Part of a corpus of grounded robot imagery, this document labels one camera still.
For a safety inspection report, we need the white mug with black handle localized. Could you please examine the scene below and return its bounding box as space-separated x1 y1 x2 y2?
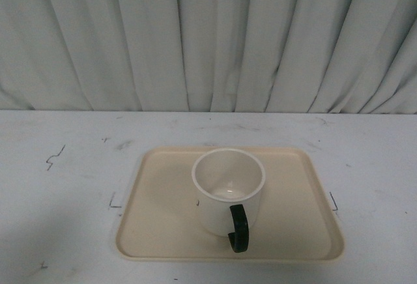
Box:
192 148 266 253

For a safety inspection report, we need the white pleated curtain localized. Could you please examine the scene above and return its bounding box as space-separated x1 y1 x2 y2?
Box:
1 0 416 114

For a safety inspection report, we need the beige plastic tray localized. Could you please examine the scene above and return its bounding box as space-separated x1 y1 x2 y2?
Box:
115 146 345 264

